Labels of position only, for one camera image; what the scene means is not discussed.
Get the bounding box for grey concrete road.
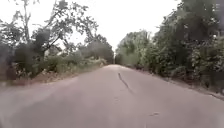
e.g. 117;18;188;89
0;64;224;128

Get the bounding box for dirt verge with dry grass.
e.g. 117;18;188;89
0;63;108;87

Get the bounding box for trees and bushes with undergrowth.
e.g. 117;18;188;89
0;0;115;81

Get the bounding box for row of trees and bushes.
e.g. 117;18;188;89
114;0;224;91

